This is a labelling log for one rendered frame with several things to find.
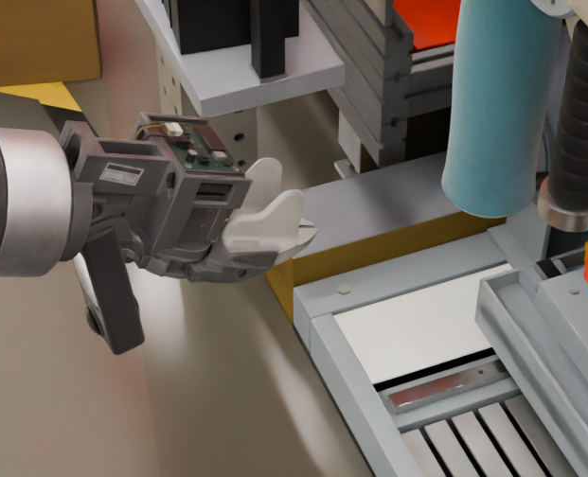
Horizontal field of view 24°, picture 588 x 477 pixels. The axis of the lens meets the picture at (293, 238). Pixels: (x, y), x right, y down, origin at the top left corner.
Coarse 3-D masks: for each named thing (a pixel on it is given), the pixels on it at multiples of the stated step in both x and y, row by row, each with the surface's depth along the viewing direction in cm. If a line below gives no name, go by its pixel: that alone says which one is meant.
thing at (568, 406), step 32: (576, 256) 171; (480, 288) 168; (512, 288) 169; (480, 320) 171; (512, 320) 163; (512, 352) 164; (544, 352) 162; (544, 384) 158; (576, 384) 158; (544, 416) 160; (576, 416) 152; (576, 448) 154
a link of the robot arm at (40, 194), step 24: (0, 144) 80; (24, 144) 81; (48, 144) 82; (24, 168) 80; (48, 168) 81; (24, 192) 79; (48, 192) 80; (72, 192) 81; (24, 216) 80; (48, 216) 80; (24, 240) 80; (48, 240) 81; (0, 264) 81; (24, 264) 82; (48, 264) 82
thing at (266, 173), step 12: (252, 168) 94; (264, 168) 95; (276, 168) 95; (264, 180) 95; (276, 180) 96; (252, 192) 95; (264, 192) 96; (276, 192) 96; (252, 204) 96; (264, 204) 97
